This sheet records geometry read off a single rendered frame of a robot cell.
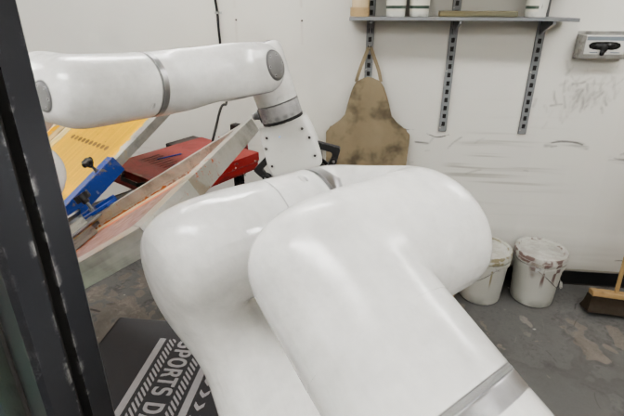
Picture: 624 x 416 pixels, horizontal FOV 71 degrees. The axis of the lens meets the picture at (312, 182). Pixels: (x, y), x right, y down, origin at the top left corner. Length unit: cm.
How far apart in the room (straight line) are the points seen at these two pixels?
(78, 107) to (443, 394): 46
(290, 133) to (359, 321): 61
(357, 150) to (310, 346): 268
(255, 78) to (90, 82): 22
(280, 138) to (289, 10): 206
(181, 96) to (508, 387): 51
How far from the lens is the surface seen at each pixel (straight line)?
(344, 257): 20
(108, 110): 55
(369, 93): 277
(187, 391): 122
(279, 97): 76
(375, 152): 284
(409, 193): 24
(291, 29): 281
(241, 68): 63
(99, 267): 68
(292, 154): 79
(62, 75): 54
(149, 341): 138
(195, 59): 61
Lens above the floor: 183
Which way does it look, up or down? 22 degrees down
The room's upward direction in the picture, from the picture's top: straight up
